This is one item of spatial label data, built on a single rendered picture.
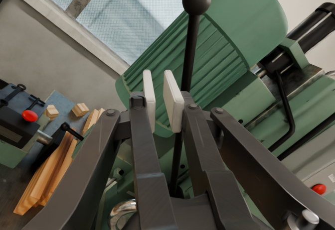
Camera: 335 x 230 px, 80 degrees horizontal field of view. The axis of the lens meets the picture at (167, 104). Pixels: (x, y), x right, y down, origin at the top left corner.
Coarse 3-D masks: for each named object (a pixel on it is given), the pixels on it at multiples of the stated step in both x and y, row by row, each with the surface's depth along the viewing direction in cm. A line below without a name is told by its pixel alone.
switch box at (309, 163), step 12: (324, 132) 42; (312, 144) 42; (324, 144) 41; (288, 156) 44; (300, 156) 42; (312, 156) 41; (324, 156) 39; (288, 168) 43; (300, 168) 41; (312, 168) 40; (324, 168) 39; (312, 180) 40; (324, 180) 40
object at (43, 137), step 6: (36, 132) 49; (42, 132) 50; (54, 132) 55; (60, 132) 50; (42, 138) 49; (48, 138) 50; (54, 138) 49; (60, 138) 49; (48, 144) 50; (54, 144) 46; (42, 150) 51; (48, 150) 47; (54, 150) 47; (42, 156) 48; (48, 156) 48; (36, 162) 48; (42, 162) 49
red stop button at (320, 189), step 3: (315, 186) 40; (318, 186) 40; (321, 186) 40; (324, 186) 40; (312, 189) 41; (315, 189) 40; (318, 189) 40; (321, 189) 40; (324, 189) 40; (318, 192) 40; (321, 192) 41; (324, 192) 41
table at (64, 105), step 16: (48, 96) 71; (64, 112) 71; (48, 128) 61; (80, 128) 71; (32, 160) 50; (0, 176) 42; (16, 176) 45; (32, 176) 47; (0, 192) 40; (16, 192) 42; (0, 208) 39; (32, 208) 43; (0, 224) 37; (16, 224) 39
